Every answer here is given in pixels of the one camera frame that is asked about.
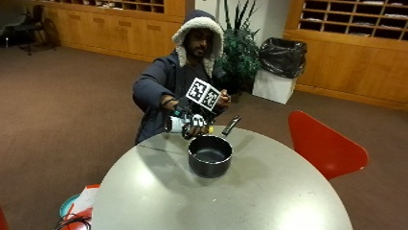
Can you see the wooden cabinet with pigeonhole shelves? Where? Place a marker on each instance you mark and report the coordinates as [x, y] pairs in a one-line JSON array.
[[352, 64]]

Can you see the red plastic chair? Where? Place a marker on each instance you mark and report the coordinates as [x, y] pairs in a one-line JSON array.
[[324, 147]]

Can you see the green potted plant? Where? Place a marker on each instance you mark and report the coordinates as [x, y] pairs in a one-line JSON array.
[[239, 54]]

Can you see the black bin bag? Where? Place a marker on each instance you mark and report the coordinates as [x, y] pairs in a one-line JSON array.
[[282, 56]]

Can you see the long wooden cabinet with shelves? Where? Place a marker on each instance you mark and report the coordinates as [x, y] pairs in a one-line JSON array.
[[114, 32]]

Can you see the white cube with black markers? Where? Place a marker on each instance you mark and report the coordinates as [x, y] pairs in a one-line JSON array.
[[203, 94]]

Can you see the grey chair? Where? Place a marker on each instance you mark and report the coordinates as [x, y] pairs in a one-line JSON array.
[[10, 22]]

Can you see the black chair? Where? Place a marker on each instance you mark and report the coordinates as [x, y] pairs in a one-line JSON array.
[[36, 27]]

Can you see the person in hooded navy jacket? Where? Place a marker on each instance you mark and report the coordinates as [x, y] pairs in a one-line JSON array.
[[154, 83]]

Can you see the white waste bin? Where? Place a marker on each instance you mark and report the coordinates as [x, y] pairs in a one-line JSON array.
[[274, 87]]

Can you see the teal round plate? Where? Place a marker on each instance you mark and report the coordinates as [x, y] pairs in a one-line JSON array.
[[66, 206]]

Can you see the white bottle with yellow cap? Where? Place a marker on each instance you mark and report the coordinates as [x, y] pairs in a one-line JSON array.
[[174, 124]]

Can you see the black wristband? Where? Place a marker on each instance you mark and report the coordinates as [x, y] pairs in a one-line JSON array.
[[169, 101]]

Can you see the white paper sheet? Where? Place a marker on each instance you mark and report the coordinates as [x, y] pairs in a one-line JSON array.
[[87, 199]]

